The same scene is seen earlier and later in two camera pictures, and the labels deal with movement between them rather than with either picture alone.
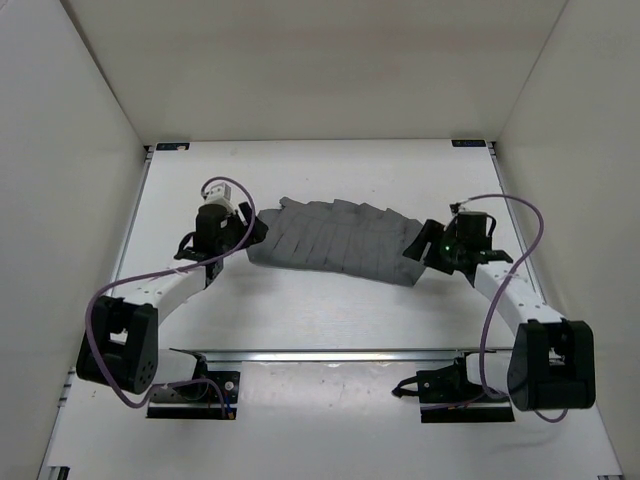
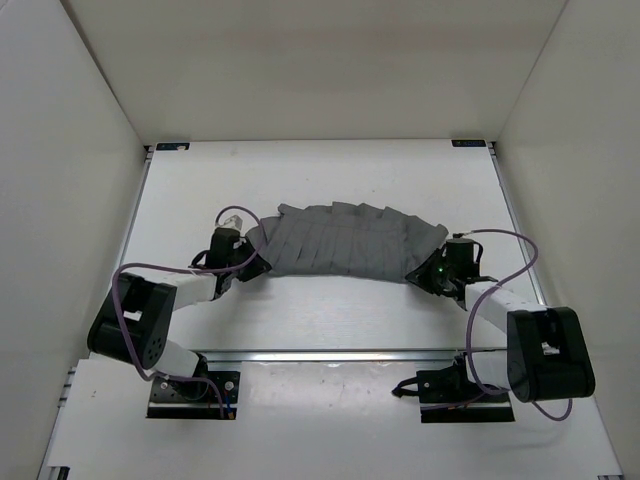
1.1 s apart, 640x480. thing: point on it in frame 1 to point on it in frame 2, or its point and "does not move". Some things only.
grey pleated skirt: (335, 236) does not move
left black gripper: (258, 234) to (258, 267)
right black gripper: (430, 232) to (421, 275)
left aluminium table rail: (149, 160) does not move
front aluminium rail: (329, 355) does not move
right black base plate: (477, 412) does not move
